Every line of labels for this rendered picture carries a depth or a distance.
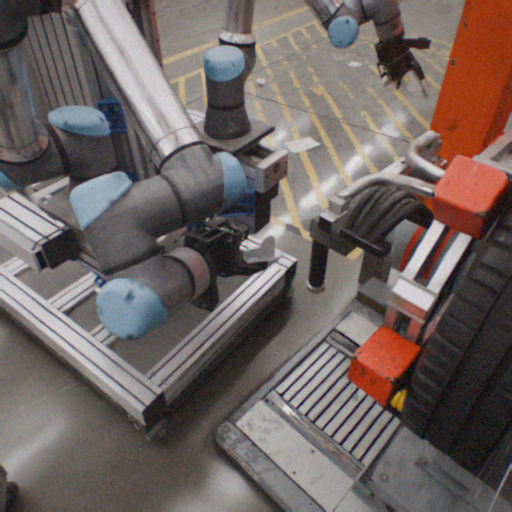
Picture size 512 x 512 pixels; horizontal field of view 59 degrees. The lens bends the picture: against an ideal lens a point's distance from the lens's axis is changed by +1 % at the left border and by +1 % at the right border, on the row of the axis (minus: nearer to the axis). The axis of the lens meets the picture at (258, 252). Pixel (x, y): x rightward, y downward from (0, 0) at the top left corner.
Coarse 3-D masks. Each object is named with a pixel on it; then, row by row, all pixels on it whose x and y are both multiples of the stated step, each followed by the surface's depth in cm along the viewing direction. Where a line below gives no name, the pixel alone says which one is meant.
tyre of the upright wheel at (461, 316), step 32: (480, 256) 60; (480, 288) 59; (448, 320) 61; (480, 320) 59; (448, 352) 62; (480, 352) 59; (416, 384) 68; (448, 384) 64; (480, 384) 60; (416, 416) 72; (448, 416) 66; (480, 416) 62; (448, 448) 74; (480, 448) 65
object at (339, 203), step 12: (360, 180) 84; (372, 180) 85; (384, 180) 86; (396, 180) 85; (408, 180) 85; (420, 180) 84; (348, 192) 81; (360, 192) 84; (420, 192) 84; (336, 204) 81; (348, 204) 82
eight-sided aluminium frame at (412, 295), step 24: (504, 144) 72; (504, 168) 67; (432, 240) 68; (456, 240) 67; (408, 264) 69; (456, 264) 66; (408, 288) 69; (432, 288) 67; (408, 312) 69; (432, 312) 69; (408, 336) 72; (408, 384) 88
